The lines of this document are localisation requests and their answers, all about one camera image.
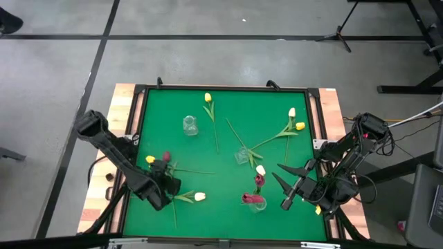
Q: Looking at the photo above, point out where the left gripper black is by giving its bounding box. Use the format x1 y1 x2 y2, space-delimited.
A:
138 159 182 212

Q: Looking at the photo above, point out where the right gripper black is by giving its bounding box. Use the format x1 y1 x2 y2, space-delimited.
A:
271 159 359 215

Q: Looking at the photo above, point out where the yellow artificial tulip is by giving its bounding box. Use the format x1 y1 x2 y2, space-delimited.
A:
202 92 220 154
249 121 306 151
145 155 217 176

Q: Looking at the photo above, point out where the red artificial tulip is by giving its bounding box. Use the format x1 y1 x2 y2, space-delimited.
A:
241 192 266 205
161 151 179 230
254 174 266 205

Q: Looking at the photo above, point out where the white artificial tulip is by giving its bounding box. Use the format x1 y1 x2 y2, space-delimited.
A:
225 118 266 176
284 107 297 166
172 190 207 205

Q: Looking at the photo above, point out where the ribbed glass vase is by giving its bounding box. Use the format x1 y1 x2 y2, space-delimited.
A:
234 147 251 165

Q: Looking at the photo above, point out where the tall smooth glass vase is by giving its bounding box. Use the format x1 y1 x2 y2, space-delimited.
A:
248 195 268 213

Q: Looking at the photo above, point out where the diamond-cut glass vase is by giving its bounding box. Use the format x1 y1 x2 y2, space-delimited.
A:
182 115 199 137

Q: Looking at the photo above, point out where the green table mat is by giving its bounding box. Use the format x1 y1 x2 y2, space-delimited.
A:
123 88 328 242

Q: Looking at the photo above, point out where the black metal floor bar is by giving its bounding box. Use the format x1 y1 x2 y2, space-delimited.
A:
356 151 437 190

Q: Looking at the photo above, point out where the stool base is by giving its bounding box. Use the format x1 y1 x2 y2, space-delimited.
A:
0 146 27 163

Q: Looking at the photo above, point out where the dark keyboard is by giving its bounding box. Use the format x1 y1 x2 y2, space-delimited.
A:
428 183 443 236

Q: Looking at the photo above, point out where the black tripod stand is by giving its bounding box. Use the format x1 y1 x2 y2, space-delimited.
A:
314 0 363 53

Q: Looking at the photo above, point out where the person's dark shoe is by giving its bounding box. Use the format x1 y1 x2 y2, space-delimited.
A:
0 6 24 35

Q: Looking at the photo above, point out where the metal bracket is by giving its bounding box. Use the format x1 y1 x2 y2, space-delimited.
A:
300 241 342 249
107 237 150 247

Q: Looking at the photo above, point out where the black cable bundle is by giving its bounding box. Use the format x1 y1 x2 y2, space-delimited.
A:
342 116 440 158

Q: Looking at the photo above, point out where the white cable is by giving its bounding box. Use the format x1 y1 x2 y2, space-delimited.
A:
387 102 443 129

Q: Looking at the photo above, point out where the black metal table frame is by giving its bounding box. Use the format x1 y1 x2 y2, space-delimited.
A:
347 0 443 95

